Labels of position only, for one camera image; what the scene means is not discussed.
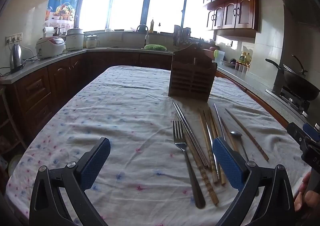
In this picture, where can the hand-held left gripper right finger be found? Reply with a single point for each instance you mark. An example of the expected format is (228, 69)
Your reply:
(226, 161)

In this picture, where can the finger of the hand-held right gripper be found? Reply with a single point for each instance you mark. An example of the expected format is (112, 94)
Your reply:
(311, 131)
(296, 134)

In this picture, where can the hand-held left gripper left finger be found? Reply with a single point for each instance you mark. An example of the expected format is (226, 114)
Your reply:
(96, 163)

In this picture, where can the metal spoon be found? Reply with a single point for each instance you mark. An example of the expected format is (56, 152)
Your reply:
(236, 134)

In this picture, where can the dark wooden chopstick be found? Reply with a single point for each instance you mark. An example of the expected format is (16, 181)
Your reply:
(246, 133)

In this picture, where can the thin dark chopstick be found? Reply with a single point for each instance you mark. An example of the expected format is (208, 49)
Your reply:
(208, 128)

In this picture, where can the metal fork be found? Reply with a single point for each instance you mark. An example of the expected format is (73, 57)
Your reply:
(180, 140)

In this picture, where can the wooden utensil holder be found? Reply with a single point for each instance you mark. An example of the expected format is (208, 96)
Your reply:
(190, 78)

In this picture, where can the dish rack with utensils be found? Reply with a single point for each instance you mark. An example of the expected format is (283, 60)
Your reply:
(181, 35)

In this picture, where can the person's right hand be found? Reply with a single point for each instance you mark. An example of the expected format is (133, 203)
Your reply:
(299, 192)

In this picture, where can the gas stove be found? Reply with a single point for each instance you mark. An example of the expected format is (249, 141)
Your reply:
(292, 102)

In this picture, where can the black wok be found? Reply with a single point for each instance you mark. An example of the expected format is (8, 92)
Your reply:
(300, 83)

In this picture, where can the floral white tablecloth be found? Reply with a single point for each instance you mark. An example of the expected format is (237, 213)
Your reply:
(112, 115)

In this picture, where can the spice jar set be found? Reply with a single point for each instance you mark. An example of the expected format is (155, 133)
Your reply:
(240, 67)

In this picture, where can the cooking oil bottle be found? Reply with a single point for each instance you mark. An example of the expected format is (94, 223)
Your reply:
(242, 58)
(248, 58)

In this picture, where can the wooden lower cabinets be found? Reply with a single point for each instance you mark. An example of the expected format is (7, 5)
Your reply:
(37, 90)

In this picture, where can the dark bowl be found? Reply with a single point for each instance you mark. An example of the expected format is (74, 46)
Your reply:
(233, 61)

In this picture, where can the clear container with green lid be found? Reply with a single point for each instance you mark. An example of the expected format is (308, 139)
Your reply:
(220, 56)

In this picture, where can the red lidded pot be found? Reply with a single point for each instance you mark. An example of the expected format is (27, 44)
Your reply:
(213, 49)

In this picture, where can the small white cooker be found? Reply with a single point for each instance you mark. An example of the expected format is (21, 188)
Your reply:
(92, 42)

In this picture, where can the white and red rice cooker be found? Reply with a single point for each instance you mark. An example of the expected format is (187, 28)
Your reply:
(50, 47)

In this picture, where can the large white cooker pot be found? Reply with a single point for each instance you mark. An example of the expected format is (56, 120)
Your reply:
(74, 39)

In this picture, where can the green plastic basket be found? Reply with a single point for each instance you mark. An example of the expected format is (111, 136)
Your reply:
(155, 47)

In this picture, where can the steel electric kettle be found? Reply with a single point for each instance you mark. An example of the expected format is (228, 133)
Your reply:
(16, 57)

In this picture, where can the curved sink faucet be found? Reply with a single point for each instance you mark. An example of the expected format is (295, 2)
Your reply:
(147, 38)

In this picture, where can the yellow bottle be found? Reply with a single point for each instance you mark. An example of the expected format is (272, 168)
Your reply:
(152, 27)

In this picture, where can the small dark-capped bottle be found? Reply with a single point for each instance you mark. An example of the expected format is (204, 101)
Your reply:
(158, 29)

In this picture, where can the kitchen window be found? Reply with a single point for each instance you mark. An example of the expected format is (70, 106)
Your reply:
(130, 3)

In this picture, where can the small white wall socket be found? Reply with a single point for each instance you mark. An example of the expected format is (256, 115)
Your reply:
(228, 43)

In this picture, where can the white wall socket strip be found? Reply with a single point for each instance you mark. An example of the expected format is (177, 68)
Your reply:
(13, 38)

